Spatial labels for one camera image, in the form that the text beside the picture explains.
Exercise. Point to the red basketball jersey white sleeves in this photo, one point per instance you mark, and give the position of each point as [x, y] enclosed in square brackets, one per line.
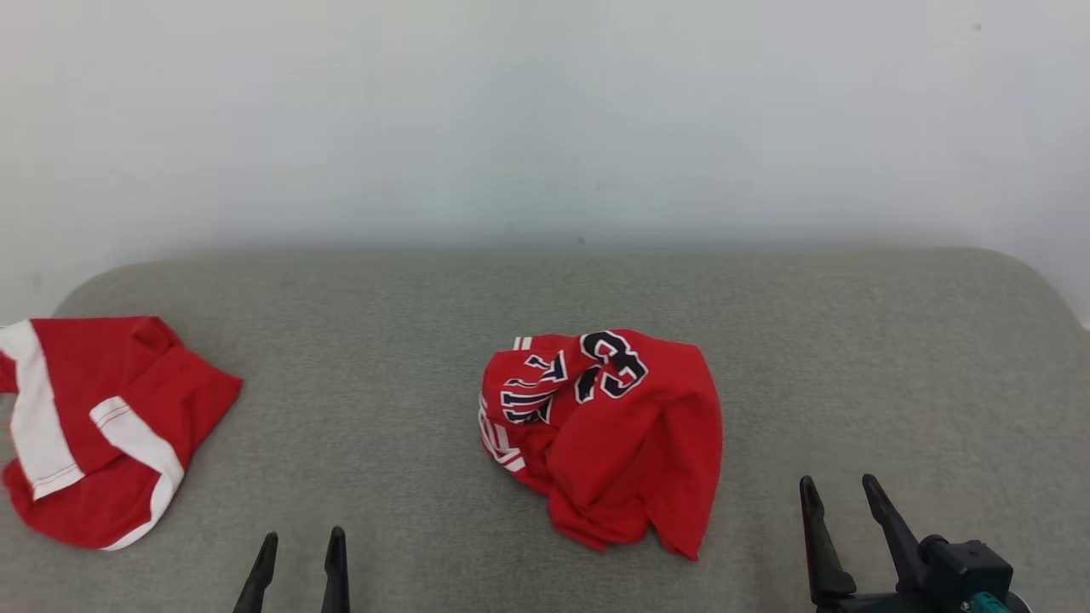
[128, 375]
[630, 460]

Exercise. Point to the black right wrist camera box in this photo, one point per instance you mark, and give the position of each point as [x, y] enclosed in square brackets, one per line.
[966, 566]

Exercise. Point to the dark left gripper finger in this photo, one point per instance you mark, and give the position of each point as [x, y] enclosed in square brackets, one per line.
[336, 579]
[261, 579]

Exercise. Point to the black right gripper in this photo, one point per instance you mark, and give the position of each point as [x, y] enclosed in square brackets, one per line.
[886, 604]

